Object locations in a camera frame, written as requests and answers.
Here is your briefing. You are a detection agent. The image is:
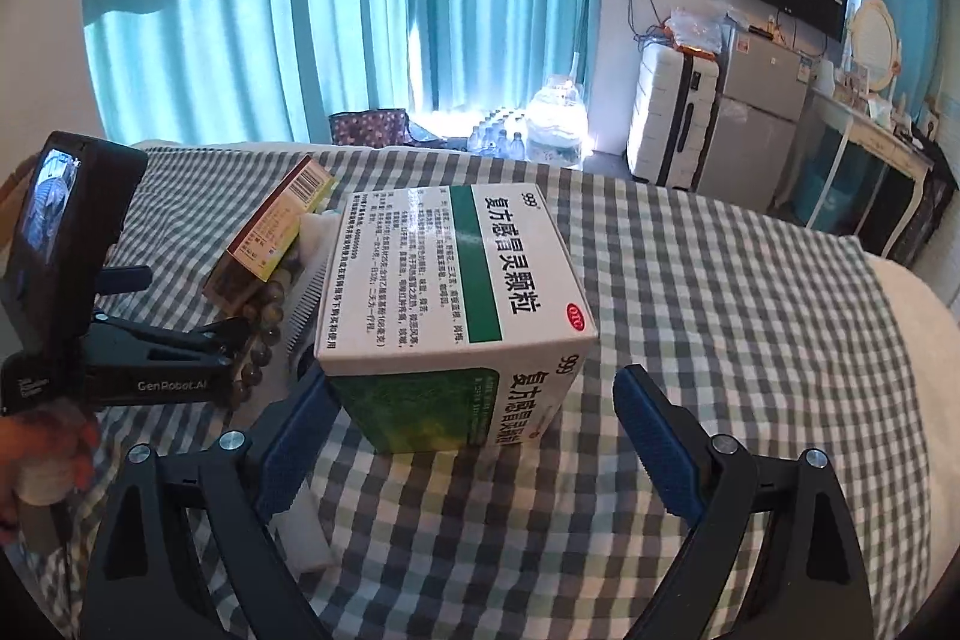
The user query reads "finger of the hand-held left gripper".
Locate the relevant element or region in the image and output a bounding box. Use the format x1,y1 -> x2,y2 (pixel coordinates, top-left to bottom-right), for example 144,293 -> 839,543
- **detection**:
96,265 -> 155,298
90,310 -> 253,363

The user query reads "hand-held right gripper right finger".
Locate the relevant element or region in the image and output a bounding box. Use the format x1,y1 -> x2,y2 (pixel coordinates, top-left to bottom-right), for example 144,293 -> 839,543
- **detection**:
611,364 -> 875,640

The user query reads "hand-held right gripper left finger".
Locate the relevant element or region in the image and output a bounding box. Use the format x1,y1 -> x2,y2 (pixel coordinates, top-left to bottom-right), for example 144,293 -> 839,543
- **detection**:
81,374 -> 335,640

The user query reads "brown bead bracelet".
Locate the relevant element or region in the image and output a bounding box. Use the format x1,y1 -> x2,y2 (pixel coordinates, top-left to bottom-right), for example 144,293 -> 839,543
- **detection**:
236,254 -> 310,395

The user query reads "white green medicine box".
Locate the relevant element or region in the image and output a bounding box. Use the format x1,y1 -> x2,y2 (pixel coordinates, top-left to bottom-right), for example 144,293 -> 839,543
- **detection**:
313,182 -> 599,457

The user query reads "person's left hand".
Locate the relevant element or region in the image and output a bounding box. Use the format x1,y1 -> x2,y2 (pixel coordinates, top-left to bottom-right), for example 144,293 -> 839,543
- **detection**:
0,413 -> 100,532

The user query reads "checked bed sheet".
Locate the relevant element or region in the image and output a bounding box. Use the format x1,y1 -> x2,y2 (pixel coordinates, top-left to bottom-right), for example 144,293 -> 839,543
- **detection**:
0,139 -> 947,640

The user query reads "yellow brown small box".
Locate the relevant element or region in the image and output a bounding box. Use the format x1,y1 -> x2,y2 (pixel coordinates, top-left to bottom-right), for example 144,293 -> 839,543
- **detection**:
202,154 -> 338,311

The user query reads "white plastic comb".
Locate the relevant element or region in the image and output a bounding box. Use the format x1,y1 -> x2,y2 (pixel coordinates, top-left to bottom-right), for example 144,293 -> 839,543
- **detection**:
274,211 -> 346,573

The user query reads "white blanket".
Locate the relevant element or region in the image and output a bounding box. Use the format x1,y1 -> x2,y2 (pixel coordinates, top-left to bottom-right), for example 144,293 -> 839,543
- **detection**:
862,250 -> 960,521

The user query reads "dark floral bag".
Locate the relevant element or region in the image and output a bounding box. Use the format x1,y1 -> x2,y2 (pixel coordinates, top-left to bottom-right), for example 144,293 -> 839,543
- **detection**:
328,109 -> 415,148

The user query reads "white black suitcase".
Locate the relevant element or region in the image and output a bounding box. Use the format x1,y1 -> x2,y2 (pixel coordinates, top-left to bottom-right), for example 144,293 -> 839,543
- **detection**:
626,40 -> 734,188

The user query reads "grey fridge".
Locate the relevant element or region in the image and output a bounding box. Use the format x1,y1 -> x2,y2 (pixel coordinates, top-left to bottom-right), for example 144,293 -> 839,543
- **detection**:
694,29 -> 816,215

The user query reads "white dressing table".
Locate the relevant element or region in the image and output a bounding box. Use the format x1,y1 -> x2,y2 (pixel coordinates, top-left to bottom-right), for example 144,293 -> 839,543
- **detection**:
795,83 -> 959,268

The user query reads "large clear plastic bag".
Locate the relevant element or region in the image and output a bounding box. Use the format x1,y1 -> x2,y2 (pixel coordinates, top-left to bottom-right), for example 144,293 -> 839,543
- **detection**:
525,74 -> 591,166

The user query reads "pack of water bottles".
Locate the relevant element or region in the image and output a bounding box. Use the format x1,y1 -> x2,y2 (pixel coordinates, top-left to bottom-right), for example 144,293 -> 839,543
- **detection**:
469,104 -> 535,158

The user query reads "white framed mirror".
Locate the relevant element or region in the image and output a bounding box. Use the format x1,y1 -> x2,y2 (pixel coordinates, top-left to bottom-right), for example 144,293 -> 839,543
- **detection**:
851,0 -> 902,95

